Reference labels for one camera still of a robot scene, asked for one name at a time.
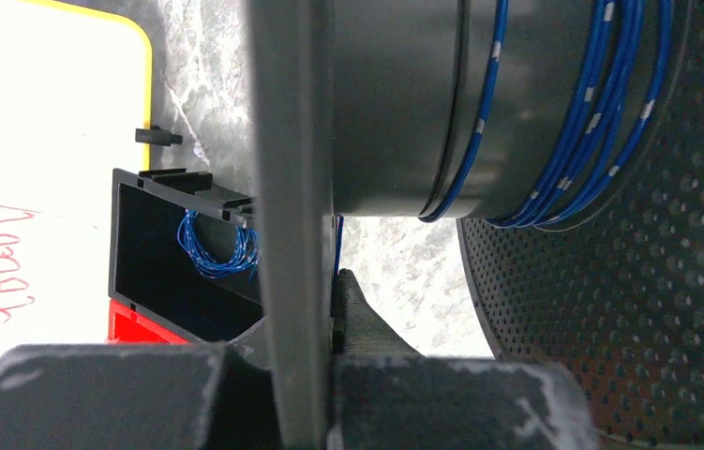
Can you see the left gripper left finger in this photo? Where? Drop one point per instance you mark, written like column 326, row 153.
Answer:
column 211, row 394

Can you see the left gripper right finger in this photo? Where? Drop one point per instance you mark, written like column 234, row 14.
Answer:
column 386, row 395

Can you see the black spool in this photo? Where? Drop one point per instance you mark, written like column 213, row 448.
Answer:
column 566, row 138

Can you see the red bin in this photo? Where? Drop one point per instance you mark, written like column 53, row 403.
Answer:
column 127, row 326

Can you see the black bin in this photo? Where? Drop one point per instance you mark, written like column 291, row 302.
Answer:
column 162, row 222

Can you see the whiteboard with red writing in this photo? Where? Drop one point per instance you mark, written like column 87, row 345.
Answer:
column 75, row 85

